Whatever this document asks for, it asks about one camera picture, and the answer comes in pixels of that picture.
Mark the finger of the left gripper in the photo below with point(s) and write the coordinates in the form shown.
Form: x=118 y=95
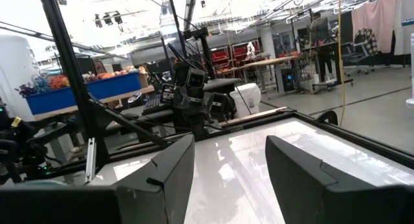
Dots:
x=221 y=105
x=167 y=94

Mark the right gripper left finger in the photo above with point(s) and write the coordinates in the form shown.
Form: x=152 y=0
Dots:
x=168 y=185

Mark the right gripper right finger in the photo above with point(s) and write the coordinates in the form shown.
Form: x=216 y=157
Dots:
x=310 y=191

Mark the teal bowl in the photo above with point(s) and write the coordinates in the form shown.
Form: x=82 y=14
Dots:
x=42 y=183

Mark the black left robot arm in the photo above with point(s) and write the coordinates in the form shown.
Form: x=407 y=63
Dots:
x=199 y=127

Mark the white plastic bucket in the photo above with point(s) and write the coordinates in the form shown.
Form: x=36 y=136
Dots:
x=247 y=99

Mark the red storage bins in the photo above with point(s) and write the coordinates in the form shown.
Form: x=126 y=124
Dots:
x=237 y=54

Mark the blue storage bin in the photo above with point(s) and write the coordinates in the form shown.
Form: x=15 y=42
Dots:
x=106 y=88

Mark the wooden work table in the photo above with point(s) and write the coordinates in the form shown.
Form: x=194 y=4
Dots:
x=268 y=62

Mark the person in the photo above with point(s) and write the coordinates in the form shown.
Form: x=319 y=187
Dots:
x=319 y=39

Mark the white cylindrical tank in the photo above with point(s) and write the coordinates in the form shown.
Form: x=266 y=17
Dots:
x=16 y=75

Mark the plaid cloth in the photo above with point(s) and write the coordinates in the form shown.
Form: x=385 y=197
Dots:
x=367 y=41

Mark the pink hanging cloth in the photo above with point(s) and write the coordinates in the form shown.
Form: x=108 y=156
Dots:
x=375 y=20

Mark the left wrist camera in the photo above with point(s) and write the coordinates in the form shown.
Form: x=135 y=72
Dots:
x=195 y=78

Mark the black arched bracket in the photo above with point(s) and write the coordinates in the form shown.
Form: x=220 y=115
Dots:
x=327 y=115

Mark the silver aluminium rail piece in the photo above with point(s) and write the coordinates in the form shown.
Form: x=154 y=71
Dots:
x=90 y=161

